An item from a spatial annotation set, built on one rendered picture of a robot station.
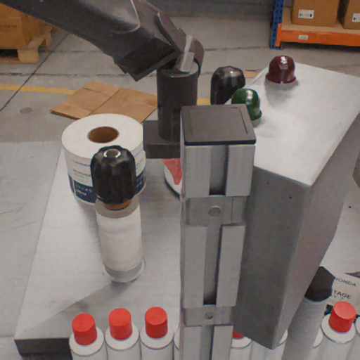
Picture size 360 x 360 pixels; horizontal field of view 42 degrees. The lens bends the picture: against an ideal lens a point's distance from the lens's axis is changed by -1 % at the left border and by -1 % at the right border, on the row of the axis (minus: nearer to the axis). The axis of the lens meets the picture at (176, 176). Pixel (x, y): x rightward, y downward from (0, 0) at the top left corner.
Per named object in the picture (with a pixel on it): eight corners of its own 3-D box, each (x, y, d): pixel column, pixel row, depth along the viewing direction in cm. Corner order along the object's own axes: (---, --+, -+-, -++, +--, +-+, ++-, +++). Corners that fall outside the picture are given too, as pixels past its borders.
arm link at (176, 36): (105, 52, 62) (157, 17, 58) (125, 20, 71) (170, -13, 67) (160, 119, 68) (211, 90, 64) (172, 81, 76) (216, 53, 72)
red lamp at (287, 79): (299, 79, 41) (304, 55, 39) (288, 92, 39) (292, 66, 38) (271, 72, 42) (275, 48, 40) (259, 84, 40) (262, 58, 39)
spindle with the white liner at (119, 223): (144, 250, 106) (137, 138, 87) (144, 282, 99) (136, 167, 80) (104, 252, 105) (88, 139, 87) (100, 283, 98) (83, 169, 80)
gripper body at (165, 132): (143, 130, 74) (140, 88, 69) (208, 128, 74) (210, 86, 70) (143, 155, 69) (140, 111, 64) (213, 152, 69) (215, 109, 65)
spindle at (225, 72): (235, 158, 131) (245, 61, 113) (240, 178, 124) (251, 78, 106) (203, 159, 131) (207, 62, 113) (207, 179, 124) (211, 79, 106)
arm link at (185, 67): (152, 67, 61) (196, 70, 61) (161, 46, 67) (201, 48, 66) (153, 113, 66) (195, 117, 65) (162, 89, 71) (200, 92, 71)
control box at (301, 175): (335, 236, 52) (380, 80, 41) (274, 354, 41) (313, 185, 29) (252, 204, 57) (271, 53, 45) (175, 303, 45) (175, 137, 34)
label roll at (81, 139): (56, 197, 120) (46, 150, 111) (88, 153, 135) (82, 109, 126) (131, 212, 115) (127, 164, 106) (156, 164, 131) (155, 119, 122)
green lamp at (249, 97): (266, 115, 36) (270, 88, 35) (252, 131, 34) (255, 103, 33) (236, 106, 37) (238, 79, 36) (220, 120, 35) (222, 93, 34)
